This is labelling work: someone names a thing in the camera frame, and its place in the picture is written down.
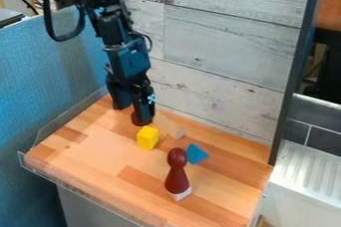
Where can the toy sink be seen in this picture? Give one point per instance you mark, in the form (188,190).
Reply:
(306,174)

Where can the blue triangular block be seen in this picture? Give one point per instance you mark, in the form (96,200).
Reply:
(196,153)

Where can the brown pawn-shaped toy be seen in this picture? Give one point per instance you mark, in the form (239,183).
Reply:
(176,174)

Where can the beige wooden wedge block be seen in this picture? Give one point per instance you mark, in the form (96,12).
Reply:
(171,126)

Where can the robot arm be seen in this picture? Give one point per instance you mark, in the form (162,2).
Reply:
(106,15)

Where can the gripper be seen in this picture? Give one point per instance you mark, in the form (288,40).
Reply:
(128,60)

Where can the yellow block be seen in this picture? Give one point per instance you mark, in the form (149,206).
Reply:
(147,137)

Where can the white square block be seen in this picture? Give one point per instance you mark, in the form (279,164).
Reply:
(182,194)

